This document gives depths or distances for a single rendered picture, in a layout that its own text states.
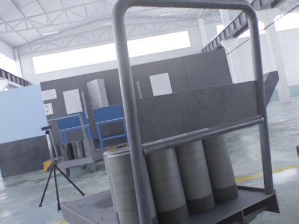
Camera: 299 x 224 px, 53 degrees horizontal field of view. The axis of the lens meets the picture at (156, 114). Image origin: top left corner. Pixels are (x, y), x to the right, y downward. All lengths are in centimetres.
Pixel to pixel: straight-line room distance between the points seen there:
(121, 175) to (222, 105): 40
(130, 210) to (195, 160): 30
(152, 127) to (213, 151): 40
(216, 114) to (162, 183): 30
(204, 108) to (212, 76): 683
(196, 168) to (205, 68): 676
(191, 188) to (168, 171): 13
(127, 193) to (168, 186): 15
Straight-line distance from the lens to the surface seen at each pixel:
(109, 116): 621
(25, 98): 772
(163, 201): 105
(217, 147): 118
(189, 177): 111
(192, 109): 92
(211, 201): 116
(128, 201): 98
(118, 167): 97
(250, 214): 122
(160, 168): 102
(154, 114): 84
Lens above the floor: 62
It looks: 1 degrees up
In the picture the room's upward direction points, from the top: 12 degrees counter-clockwise
